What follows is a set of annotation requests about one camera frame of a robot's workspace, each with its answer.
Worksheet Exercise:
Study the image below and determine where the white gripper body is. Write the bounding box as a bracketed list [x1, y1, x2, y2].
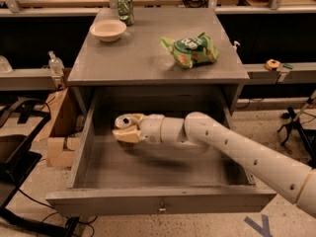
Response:
[139, 115, 165, 144]

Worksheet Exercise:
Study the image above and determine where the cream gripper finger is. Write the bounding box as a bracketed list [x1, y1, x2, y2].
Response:
[131, 114, 145, 124]
[113, 125, 141, 143]

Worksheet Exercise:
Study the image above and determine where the orange soda can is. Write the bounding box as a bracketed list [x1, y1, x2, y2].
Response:
[113, 115, 135, 149]

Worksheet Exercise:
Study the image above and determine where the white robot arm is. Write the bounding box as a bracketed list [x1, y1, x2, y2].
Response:
[113, 112, 316, 217]

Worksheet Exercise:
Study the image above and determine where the open grey top drawer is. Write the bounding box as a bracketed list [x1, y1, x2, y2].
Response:
[46, 93, 276, 216]

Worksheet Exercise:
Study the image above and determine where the green soda can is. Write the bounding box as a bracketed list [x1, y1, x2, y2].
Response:
[118, 0, 134, 26]

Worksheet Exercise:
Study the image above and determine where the cardboard box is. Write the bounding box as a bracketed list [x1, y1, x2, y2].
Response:
[36, 88, 79, 141]

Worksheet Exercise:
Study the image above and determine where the green chip bag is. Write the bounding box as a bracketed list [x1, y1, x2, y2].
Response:
[160, 33, 219, 69]

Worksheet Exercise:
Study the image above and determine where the white bowl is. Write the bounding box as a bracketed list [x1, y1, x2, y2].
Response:
[89, 20, 126, 42]

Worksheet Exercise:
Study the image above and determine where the clear plastic bottle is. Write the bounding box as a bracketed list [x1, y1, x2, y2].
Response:
[48, 51, 64, 76]

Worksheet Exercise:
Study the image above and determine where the black office chair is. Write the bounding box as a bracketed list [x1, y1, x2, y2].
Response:
[0, 98, 79, 237]

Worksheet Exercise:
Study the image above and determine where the small white spray bottle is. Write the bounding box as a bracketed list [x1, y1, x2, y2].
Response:
[233, 40, 241, 52]

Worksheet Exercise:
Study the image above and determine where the black tripod stand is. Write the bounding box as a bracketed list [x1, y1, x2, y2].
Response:
[276, 89, 316, 168]

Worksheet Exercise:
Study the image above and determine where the small green object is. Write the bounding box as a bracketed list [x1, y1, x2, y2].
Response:
[282, 63, 293, 69]

